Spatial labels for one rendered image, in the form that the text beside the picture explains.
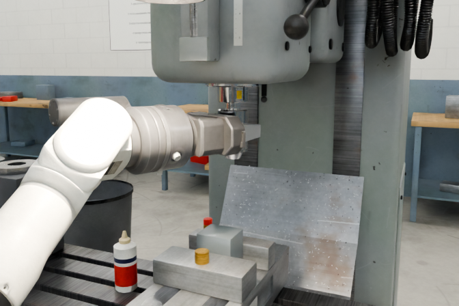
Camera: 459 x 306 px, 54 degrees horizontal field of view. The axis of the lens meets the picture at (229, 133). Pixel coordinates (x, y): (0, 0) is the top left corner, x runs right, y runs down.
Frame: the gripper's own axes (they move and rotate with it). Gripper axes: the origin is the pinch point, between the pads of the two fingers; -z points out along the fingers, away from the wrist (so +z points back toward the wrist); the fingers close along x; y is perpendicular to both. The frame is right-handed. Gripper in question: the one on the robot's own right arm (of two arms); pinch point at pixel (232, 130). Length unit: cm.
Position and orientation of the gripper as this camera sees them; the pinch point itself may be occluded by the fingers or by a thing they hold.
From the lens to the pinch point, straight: 69.4
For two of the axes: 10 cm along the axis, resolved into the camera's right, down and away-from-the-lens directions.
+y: -0.1, 9.9, 1.4
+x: -6.7, -1.1, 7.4
